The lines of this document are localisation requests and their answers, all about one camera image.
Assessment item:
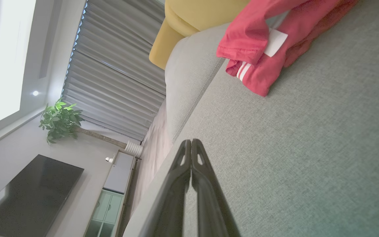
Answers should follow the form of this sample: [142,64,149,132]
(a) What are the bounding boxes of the red shorts with white trim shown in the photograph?
[216,0,358,97]

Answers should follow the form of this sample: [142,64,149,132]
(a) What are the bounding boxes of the grey fabric sofa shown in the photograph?
[123,0,379,237]

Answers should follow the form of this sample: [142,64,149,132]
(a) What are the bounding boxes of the green leafy potted plant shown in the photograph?
[39,98,128,149]

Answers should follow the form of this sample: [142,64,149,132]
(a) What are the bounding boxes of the grey pleated curtain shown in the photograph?
[61,0,167,142]

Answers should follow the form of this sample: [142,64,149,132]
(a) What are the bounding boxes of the pale green media cabinet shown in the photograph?
[84,151,136,237]

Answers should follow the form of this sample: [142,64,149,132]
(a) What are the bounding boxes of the grey sofa back cushion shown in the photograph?
[164,22,230,143]

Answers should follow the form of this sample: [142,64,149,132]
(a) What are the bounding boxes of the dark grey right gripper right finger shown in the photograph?
[191,139,241,237]

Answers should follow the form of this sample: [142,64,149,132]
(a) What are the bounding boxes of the white ribbed plant pot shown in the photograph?
[124,141,143,158]

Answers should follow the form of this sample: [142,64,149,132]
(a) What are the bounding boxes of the black flat television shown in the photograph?
[0,154,85,237]

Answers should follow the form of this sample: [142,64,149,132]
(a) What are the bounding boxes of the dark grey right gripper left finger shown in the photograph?
[139,139,192,237]

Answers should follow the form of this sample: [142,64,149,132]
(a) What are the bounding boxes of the yellow cushion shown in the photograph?
[149,0,251,70]

